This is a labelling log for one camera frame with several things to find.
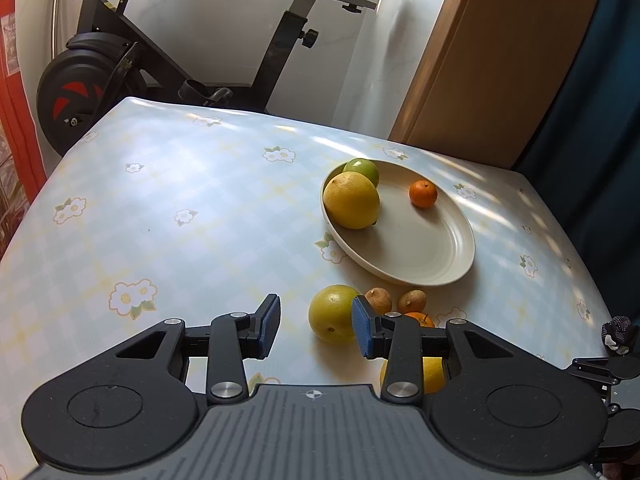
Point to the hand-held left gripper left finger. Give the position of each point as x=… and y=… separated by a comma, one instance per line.
x=269, y=327

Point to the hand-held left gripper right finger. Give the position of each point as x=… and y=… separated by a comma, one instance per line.
x=362, y=327

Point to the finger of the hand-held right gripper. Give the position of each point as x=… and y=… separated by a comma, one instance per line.
x=610, y=369

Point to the brown round fruit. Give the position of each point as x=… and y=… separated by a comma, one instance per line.
x=381, y=300
x=412, y=301

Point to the yellow-green orange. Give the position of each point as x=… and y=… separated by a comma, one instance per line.
x=330, y=315

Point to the small mandarin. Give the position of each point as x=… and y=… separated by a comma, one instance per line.
x=417, y=318
x=423, y=194

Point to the yellow orange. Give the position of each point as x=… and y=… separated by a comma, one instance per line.
x=433, y=375

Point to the cream round plate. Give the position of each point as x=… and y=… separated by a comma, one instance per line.
x=415, y=245

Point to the large yellow grapefruit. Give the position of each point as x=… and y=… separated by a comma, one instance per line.
x=350, y=202

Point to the green apple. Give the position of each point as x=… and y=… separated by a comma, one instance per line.
x=364, y=167

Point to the dark speckled cloth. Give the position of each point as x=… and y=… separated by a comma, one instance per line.
x=620, y=332

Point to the floral checked tablecloth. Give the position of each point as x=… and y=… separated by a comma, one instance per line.
x=150, y=210

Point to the dark blue curtain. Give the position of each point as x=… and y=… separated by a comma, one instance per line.
x=590, y=135

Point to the wooden door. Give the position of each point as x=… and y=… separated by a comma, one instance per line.
x=475, y=60

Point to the black exercise bike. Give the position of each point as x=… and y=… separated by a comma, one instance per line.
x=85, y=75

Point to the printed plant curtain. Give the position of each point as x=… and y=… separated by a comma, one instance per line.
x=15, y=110

